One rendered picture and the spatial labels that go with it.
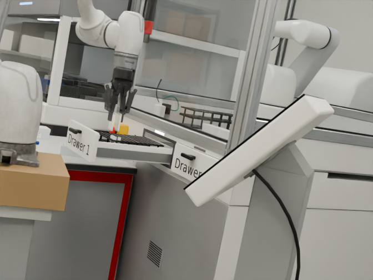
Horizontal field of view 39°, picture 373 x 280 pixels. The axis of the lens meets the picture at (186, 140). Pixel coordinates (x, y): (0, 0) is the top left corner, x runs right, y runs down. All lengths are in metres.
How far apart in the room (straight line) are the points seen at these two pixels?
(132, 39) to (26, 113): 0.59
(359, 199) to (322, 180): 0.24
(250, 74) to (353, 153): 0.57
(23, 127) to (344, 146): 1.15
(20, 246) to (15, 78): 0.48
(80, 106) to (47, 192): 1.44
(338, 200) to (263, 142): 1.09
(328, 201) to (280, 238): 0.83
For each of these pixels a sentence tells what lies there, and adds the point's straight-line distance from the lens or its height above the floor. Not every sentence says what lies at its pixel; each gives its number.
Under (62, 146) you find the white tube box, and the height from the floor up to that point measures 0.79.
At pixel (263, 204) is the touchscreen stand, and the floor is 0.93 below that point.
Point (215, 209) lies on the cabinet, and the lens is 1.82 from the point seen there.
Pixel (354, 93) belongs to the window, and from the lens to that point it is 2.06.
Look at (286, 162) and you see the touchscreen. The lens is 1.23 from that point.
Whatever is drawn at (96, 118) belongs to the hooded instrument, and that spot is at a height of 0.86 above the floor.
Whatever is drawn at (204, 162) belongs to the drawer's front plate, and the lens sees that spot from 1.86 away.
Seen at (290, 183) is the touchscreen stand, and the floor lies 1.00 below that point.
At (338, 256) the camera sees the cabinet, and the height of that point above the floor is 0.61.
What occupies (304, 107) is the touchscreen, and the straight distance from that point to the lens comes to 1.03.
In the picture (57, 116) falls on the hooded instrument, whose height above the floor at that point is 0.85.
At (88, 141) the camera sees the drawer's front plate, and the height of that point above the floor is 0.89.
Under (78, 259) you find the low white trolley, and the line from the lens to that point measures 2.34.
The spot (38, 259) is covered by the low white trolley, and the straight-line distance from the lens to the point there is 2.28.
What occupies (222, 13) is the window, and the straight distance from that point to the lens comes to 1.97.
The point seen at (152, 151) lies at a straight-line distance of 2.05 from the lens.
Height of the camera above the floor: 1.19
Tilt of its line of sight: 7 degrees down
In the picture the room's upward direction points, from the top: 11 degrees clockwise
